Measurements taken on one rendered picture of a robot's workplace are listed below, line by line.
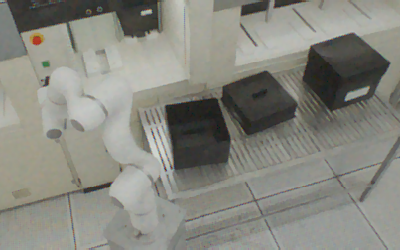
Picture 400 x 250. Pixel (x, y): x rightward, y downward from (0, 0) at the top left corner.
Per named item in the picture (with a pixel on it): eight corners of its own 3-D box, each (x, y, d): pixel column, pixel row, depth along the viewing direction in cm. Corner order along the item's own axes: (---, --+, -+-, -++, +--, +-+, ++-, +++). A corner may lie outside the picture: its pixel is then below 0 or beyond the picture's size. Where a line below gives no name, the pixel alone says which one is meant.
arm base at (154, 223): (153, 251, 162) (149, 232, 148) (115, 230, 169) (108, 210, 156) (174, 213, 172) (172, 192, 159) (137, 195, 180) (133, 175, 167)
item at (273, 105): (248, 136, 198) (250, 119, 189) (219, 98, 218) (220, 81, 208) (296, 116, 204) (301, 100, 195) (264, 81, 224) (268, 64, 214)
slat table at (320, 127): (174, 262, 232) (168, 200, 177) (148, 180, 273) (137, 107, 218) (365, 201, 246) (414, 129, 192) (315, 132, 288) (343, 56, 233)
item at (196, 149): (165, 126, 207) (163, 104, 195) (215, 118, 208) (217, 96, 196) (173, 170, 188) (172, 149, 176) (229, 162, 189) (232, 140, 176)
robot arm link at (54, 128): (64, 103, 161) (41, 103, 158) (67, 126, 152) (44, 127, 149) (62, 117, 167) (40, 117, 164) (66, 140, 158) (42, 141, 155)
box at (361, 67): (331, 113, 204) (343, 78, 186) (299, 78, 223) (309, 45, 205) (375, 97, 208) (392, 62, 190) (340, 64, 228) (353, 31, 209)
